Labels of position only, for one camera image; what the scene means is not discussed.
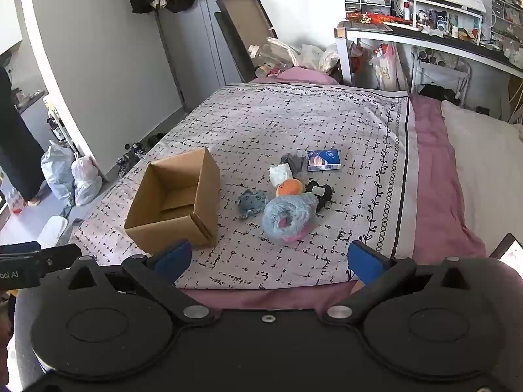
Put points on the clear bag of snacks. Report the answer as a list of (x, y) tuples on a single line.
[(386, 67)]

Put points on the crumpled white plastic bags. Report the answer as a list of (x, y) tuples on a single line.
[(310, 55)]

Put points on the grey cloth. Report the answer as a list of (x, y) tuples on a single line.
[(295, 160)]

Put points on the white plastic bag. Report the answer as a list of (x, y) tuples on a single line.
[(86, 181)]

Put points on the grey plush toy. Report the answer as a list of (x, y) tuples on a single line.
[(288, 216)]

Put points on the white bottle red cap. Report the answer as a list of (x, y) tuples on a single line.
[(406, 11)]

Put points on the grey plastic bag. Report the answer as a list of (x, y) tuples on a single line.
[(57, 169)]

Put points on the small grey-blue plush toy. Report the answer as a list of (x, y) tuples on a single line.
[(252, 203)]

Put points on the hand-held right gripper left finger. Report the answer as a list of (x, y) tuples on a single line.
[(176, 259)]

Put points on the paper cup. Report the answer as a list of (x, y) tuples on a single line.
[(263, 70)]

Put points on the grey drawer organiser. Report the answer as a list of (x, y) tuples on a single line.
[(361, 0)]

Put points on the white desk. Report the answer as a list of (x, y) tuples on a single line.
[(441, 39)]

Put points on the orange plush ball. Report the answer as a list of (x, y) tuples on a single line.
[(289, 187)]

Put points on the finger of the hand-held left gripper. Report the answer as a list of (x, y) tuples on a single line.
[(61, 258)]

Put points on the white pillow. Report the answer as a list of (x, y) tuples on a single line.
[(486, 163)]

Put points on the brown cardboard box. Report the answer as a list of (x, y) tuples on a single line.
[(196, 196)]

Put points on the blue tissue packet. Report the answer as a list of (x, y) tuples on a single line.
[(323, 159)]

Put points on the black-patterned white blanket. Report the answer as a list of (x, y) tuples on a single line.
[(286, 130)]

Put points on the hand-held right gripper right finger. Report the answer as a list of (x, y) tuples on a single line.
[(365, 262)]

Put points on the open laptop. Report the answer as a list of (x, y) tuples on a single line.
[(510, 255)]

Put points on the grey door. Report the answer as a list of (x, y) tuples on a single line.
[(204, 41)]

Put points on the white round bin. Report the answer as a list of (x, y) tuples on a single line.
[(52, 230)]

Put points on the white desk shelf riser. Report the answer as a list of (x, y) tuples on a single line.
[(445, 6)]

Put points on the pink bed sheet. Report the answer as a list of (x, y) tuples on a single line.
[(433, 196)]

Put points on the clear plastic bottle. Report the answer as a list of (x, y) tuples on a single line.
[(261, 54)]

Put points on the black floor item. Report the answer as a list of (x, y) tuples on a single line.
[(130, 155)]

